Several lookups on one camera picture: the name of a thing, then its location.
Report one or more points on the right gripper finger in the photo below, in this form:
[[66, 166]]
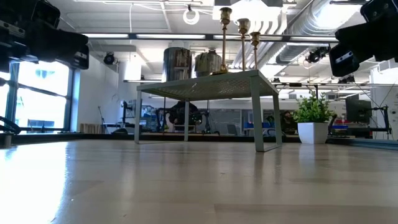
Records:
[[351, 46]]

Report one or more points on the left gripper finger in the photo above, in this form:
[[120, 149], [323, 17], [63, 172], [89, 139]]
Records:
[[68, 48]]

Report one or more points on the brass candlestick holder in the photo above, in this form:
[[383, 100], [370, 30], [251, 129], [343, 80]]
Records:
[[243, 25], [225, 15], [255, 37]]

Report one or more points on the grey metal candle jar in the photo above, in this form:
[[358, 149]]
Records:
[[177, 63], [207, 63]]

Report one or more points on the black background robot arm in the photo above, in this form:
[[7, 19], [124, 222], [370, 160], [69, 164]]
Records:
[[161, 118]]

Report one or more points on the black ceiling device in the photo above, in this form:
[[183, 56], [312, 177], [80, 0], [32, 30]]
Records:
[[317, 54]]

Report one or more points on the ceiling light strip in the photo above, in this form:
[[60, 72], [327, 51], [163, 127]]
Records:
[[105, 35], [311, 39], [170, 36]]

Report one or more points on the black round ceiling speaker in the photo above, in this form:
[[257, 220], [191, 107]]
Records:
[[109, 58]]

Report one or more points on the large window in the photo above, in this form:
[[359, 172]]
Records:
[[40, 93]]

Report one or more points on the black computer monitor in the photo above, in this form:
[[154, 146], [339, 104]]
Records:
[[358, 110]]

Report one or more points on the black tripod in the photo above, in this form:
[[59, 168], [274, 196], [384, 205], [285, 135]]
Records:
[[101, 119]]

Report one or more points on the wooden crate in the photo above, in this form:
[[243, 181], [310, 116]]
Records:
[[91, 128]]

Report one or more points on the green plant in white pot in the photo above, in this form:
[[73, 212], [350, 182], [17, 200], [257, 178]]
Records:
[[312, 130]]

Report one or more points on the person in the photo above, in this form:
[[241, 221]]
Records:
[[183, 112], [287, 121]]

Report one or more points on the white ceiling light panel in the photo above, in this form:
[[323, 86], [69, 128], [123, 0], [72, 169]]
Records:
[[255, 9]]

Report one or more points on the blue desk panel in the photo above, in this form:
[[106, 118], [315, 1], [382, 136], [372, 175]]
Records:
[[256, 125]]

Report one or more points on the green perforated metal shelf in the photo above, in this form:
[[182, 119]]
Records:
[[217, 85]]

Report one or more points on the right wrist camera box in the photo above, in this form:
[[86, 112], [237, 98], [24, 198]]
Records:
[[381, 9]]

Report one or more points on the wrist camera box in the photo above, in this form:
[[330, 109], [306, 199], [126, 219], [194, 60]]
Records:
[[46, 14], [381, 9]]

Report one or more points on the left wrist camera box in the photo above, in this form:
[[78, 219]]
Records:
[[46, 14]]

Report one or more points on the silver ribbed air duct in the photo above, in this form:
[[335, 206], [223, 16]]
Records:
[[298, 31]]

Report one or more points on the black diagonal frame strut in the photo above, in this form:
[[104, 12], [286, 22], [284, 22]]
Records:
[[12, 124]]

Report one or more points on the black aluminium table frame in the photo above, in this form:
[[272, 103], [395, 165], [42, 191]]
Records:
[[62, 137]]

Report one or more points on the grey metal post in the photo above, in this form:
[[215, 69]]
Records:
[[7, 140]]

